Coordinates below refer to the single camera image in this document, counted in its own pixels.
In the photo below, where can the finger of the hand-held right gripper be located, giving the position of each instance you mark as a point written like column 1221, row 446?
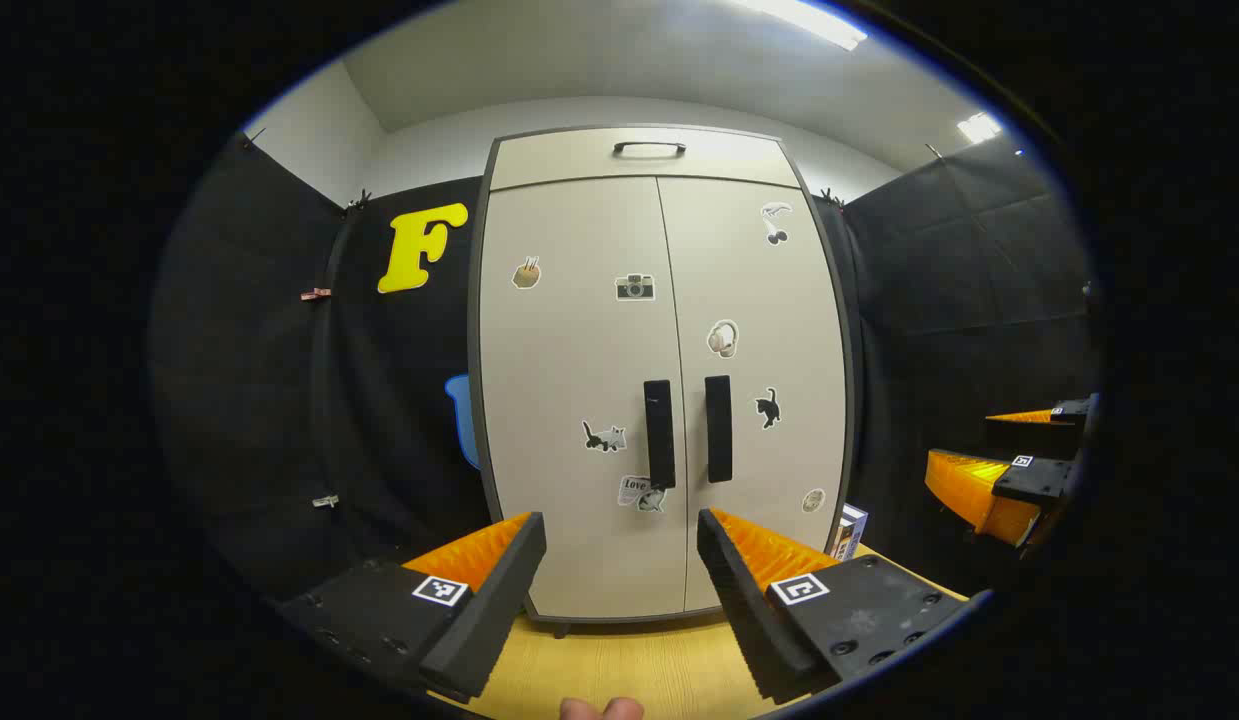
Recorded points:
column 1039, row 482
column 1039, row 435

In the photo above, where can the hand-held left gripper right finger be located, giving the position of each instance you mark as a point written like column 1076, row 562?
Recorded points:
column 749, row 610

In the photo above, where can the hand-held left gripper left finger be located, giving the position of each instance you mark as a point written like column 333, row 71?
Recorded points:
column 484, row 610

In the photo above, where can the grey double-door shoe cabinet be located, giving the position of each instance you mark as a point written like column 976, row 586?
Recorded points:
column 474, row 380

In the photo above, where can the shoe cabinet door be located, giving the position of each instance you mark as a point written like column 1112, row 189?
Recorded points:
column 769, row 320
column 569, row 360

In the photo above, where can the blue spine book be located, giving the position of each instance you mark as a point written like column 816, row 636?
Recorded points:
column 851, row 530

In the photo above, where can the white clip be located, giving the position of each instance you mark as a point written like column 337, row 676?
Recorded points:
column 325, row 501

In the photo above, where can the black backdrop cloth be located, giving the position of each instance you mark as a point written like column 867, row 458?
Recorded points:
column 259, row 400

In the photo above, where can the small ceiling light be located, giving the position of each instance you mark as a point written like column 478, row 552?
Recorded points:
column 979, row 127

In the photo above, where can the red clip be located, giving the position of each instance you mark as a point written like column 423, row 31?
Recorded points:
column 316, row 293

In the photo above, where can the long ceiling light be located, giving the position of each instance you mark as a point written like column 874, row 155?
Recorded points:
column 809, row 20

